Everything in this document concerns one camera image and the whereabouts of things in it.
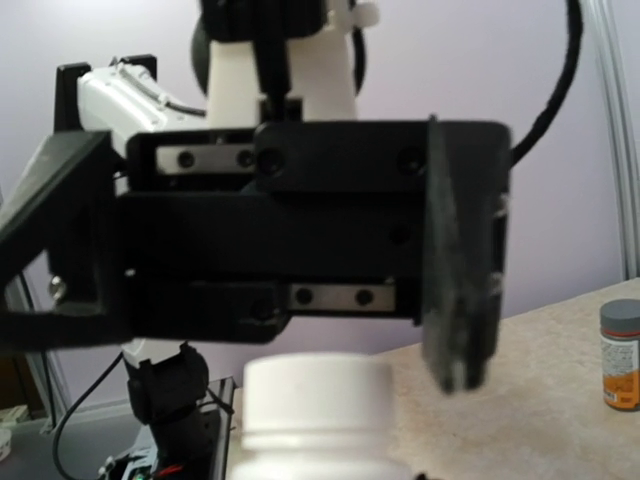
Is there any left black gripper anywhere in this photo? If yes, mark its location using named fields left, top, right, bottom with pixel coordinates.
left=119, top=120, right=428, bottom=343

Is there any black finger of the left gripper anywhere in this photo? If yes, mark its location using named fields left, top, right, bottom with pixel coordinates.
left=421, top=116, right=511, bottom=394
left=1, top=131, right=134, bottom=353

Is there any small white pill bottle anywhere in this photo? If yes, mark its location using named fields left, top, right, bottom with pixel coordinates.
left=230, top=352, right=413, bottom=479

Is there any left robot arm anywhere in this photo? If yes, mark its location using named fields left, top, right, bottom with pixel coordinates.
left=1, top=1, right=512, bottom=479

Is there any orange pill bottle grey cap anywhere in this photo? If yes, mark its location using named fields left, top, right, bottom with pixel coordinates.
left=600, top=299, right=639, bottom=412

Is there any left aluminium frame post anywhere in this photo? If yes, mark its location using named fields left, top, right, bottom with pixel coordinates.
left=584, top=1, right=639, bottom=279

